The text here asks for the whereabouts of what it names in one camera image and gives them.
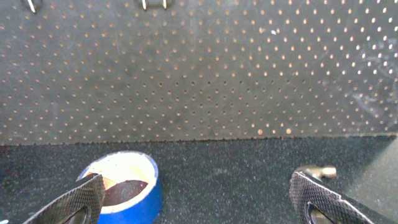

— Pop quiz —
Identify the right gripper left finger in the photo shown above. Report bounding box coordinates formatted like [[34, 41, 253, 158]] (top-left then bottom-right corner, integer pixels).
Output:
[[22, 173, 106, 224]]

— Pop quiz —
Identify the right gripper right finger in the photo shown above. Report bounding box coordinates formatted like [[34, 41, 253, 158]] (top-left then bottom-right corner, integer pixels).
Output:
[[289, 171, 398, 224]]

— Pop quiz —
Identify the black pegboard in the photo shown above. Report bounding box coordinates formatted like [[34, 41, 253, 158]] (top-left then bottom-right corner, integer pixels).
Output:
[[0, 0, 398, 146]]

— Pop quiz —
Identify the roll of blue tape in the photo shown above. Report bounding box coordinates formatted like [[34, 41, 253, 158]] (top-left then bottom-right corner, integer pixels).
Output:
[[76, 151, 164, 224]]

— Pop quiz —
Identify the metal hook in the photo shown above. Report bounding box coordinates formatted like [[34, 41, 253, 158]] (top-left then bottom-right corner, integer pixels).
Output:
[[21, 0, 43, 14], [135, 0, 175, 11]]

